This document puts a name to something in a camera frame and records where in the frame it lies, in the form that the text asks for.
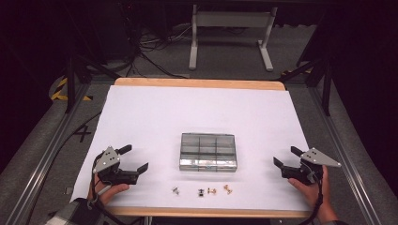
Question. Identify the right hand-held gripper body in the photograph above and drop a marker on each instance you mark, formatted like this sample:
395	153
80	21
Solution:
316	157

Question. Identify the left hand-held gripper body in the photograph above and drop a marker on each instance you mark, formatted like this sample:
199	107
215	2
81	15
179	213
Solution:
106	161

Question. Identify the silver cufflink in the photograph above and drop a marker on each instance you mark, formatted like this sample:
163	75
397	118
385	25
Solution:
175	190

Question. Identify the gold cufflink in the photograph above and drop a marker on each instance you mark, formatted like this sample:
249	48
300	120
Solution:
212	191
227	189

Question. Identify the black cufflink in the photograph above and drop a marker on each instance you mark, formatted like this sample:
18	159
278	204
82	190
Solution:
201	192

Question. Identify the clear grey compartment box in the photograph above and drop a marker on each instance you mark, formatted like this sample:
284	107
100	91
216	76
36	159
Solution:
208	153

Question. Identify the person's left hand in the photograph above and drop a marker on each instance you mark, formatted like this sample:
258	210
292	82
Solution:
108	193

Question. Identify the person's right hand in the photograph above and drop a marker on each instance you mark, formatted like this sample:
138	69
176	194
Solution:
314	192

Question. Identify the black metal stand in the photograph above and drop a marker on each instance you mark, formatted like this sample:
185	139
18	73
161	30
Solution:
70	84
327	87

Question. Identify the yellow black hazard tape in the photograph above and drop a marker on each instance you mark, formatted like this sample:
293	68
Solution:
59	89

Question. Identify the white metal stand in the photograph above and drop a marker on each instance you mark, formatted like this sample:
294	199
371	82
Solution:
231	19

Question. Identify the aluminium rail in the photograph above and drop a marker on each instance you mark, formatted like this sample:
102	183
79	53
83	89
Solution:
47	153
341	150

